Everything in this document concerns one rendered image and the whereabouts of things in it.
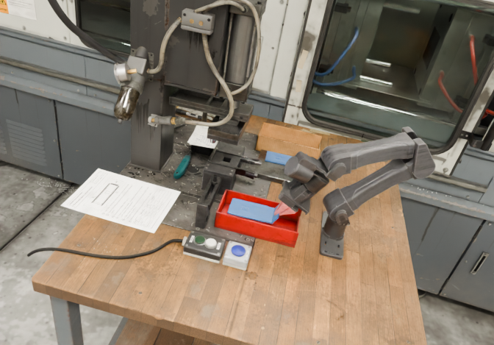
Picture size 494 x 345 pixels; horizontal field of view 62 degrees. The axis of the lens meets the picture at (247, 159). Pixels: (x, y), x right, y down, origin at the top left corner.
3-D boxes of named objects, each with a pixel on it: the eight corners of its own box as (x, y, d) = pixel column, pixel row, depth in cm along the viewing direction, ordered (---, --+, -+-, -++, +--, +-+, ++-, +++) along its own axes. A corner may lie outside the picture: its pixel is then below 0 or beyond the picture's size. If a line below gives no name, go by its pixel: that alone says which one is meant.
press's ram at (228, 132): (239, 154, 129) (254, 63, 112) (159, 134, 131) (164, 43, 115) (251, 128, 143) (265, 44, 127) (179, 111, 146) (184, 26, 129)
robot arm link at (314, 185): (298, 189, 114) (316, 174, 111) (295, 174, 118) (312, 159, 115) (316, 198, 117) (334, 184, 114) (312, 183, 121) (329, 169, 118)
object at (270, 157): (304, 169, 155) (306, 163, 154) (265, 160, 156) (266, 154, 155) (305, 159, 161) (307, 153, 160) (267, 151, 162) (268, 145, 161)
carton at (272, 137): (315, 166, 164) (320, 150, 159) (254, 151, 166) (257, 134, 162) (317, 150, 174) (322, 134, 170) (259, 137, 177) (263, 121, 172)
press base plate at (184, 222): (251, 254, 123) (252, 247, 121) (93, 212, 127) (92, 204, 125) (280, 146, 177) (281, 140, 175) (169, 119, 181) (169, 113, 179)
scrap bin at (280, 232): (294, 248, 123) (298, 233, 120) (213, 226, 125) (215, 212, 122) (298, 222, 133) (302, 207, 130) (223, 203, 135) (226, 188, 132)
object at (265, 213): (276, 224, 123) (278, 217, 122) (227, 212, 125) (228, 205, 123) (279, 210, 129) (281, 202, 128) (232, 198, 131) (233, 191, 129)
